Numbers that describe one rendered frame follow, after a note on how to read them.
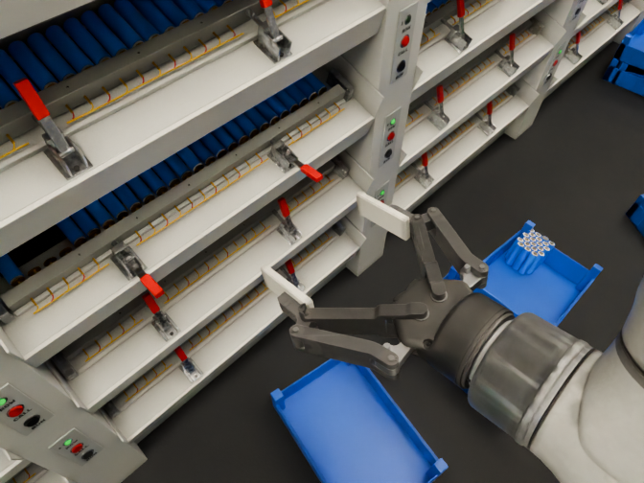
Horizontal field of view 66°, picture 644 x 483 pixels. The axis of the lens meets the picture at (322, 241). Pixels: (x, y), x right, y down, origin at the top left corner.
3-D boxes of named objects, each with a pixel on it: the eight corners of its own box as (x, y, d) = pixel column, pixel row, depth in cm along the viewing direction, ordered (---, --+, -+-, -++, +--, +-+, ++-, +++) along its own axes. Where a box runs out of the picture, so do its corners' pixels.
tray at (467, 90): (543, 58, 130) (579, 16, 117) (391, 179, 105) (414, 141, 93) (487, 9, 133) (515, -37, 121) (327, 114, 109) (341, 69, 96)
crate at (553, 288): (513, 242, 129) (528, 218, 124) (585, 290, 121) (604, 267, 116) (454, 291, 110) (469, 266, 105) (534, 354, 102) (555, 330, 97)
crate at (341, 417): (441, 474, 97) (449, 466, 90) (357, 542, 90) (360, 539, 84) (350, 355, 111) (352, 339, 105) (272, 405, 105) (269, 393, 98)
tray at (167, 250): (367, 133, 86) (384, 97, 78) (35, 368, 62) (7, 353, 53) (290, 57, 90) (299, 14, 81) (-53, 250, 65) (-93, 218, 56)
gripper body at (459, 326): (459, 412, 41) (376, 348, 46) (517, 345, 44) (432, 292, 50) (465, 365, 36) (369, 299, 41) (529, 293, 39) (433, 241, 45)
